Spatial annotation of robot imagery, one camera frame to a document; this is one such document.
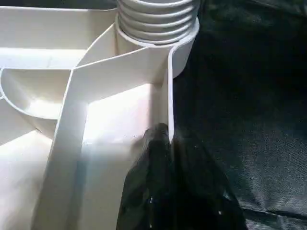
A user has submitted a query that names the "white plastic table top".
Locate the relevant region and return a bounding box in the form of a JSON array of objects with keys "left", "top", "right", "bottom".
[{"left": 0, "top": 7, "right": 200, "bottom": 230}]

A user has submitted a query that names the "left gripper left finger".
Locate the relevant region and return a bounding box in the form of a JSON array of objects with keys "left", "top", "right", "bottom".
[{"left": 116, "top": 123, "right": 176, "bottom": 230}]

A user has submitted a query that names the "white plastic table leg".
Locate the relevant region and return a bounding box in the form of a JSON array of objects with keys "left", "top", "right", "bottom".
[{"left": 117, "top": 0, "right": 201, "bottom": 46}]

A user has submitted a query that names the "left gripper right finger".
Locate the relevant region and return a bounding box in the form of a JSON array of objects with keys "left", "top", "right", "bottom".
[{"left": 171, "top": 130, "right": 248, "bottom": 230}]

